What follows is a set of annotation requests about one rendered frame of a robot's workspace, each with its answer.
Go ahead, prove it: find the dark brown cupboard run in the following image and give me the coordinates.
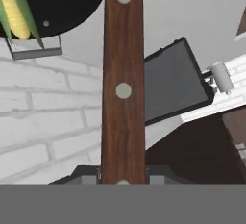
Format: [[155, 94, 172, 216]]
[[145, 106, 246, 186]]

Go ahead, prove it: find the yellow corn with green husk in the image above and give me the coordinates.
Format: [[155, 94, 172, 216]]
[[0, 0, 45, 49]]

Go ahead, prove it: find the black-rimmed grey sink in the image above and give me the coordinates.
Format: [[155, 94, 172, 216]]
[[143, 37, 215, 127]]

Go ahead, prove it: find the wooden-handled spatula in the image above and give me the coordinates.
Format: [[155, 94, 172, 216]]
[[100, 0, 148, 186]]

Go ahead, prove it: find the silver tap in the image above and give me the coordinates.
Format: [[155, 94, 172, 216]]
[[202, 61, 235, 96]]

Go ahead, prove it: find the black pot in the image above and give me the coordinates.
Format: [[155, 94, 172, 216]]
[[0, 0, 107, 61]]

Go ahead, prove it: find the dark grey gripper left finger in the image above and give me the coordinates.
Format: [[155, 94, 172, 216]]
[[48, 164, 103, 186]]

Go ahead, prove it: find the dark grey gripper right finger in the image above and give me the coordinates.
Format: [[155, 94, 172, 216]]
[[145, 164, 193, 186]]

